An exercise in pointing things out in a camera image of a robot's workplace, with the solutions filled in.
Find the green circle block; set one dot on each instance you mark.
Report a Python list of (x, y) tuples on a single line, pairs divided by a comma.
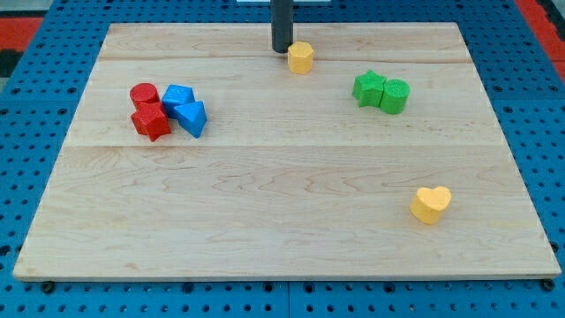
[(395, 95)]

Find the yellow heart block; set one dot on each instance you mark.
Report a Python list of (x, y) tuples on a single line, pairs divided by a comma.
[(429, 204)]

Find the red circle block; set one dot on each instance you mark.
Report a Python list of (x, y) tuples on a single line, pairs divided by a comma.
[(143, 93)]

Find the light wooden board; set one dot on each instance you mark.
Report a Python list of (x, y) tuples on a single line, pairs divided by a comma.
[(290, 179)]

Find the blue triangle block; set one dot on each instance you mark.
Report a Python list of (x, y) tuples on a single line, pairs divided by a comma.
[(191, 117)]

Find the yellow hexagon block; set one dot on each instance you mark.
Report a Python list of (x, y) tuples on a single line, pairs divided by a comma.
[(300, 57)]

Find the green star block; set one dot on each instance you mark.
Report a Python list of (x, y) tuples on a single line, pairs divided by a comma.
[(368, 89)]

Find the blue cube block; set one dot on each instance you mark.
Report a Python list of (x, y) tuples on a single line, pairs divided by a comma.
[(176, 95)]

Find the red star block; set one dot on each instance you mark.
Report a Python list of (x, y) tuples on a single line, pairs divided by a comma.
[(151, 120)]

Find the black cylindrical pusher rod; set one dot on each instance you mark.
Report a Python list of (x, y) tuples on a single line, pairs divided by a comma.
[(281, 25)]

